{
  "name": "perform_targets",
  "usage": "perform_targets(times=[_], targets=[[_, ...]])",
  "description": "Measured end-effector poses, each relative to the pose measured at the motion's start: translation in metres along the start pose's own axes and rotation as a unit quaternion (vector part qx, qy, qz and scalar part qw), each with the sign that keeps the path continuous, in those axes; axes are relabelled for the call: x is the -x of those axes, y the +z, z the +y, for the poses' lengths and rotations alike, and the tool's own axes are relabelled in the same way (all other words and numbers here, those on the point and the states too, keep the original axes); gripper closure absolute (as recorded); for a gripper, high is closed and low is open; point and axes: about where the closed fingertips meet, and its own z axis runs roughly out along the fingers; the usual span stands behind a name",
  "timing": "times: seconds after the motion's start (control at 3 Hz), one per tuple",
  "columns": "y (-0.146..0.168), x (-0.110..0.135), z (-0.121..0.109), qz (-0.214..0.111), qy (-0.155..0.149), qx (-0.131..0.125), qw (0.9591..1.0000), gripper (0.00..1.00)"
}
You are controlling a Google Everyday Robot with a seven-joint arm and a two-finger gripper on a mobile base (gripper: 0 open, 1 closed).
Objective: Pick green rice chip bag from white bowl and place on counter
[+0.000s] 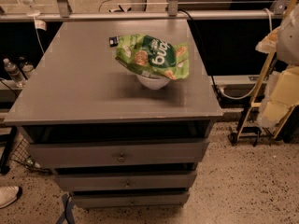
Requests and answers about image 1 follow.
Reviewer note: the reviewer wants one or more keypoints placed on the yellow ladder stand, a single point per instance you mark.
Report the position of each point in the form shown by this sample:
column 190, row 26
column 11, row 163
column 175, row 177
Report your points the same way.
column 258, row 87

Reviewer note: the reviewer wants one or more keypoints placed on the top grey drawer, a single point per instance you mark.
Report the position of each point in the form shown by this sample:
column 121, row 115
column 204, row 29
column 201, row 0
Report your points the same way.
column 96, row 155

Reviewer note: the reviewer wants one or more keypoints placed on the white shoe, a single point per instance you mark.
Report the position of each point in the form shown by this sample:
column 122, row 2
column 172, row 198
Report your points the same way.
column 8, row 195

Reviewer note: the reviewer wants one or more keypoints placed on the green rice chip bag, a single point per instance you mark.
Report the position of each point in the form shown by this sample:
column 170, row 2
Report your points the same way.
column 152, row 57

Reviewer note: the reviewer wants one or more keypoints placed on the grey drawer cabinet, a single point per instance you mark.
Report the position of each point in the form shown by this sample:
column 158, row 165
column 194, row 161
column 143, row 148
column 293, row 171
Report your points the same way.
column 81, row 94

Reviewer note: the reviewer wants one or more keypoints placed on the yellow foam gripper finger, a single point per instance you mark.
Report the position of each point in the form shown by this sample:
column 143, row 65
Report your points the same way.
column 281, row 91

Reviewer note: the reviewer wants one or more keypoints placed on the bottom grey drawer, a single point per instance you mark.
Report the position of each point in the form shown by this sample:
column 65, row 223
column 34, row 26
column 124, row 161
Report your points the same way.
column 131, row 199

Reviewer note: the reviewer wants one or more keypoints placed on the middle grey drawer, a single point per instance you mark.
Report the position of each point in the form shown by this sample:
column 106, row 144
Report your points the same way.
column 123, row 181

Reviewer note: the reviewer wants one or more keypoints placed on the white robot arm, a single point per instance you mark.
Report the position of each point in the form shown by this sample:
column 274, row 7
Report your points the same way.
column 282, row 88

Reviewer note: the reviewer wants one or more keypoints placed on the white ceramic bowl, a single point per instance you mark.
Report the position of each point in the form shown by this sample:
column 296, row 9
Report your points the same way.
column 153, row 83

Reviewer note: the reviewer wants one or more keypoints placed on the grey drawer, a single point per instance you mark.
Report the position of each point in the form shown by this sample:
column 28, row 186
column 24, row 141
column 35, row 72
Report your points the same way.
column 131, row 199
column 96, row 155
column 123, row 181

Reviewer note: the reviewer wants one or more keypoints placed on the metal railing frame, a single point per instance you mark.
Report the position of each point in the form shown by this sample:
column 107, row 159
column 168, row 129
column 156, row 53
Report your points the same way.
column 84, row 10

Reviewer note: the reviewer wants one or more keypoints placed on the dark blue snack bar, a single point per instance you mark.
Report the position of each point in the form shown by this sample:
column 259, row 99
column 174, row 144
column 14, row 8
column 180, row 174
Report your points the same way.
column 113, row 41

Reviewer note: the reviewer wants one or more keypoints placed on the clear plastic water bottle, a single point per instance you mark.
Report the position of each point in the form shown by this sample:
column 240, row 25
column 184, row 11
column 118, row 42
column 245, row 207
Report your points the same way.
column 14, row 72

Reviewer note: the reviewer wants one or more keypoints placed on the wire mesh basket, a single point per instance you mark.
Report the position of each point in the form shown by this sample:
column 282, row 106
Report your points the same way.
column 20, row 155

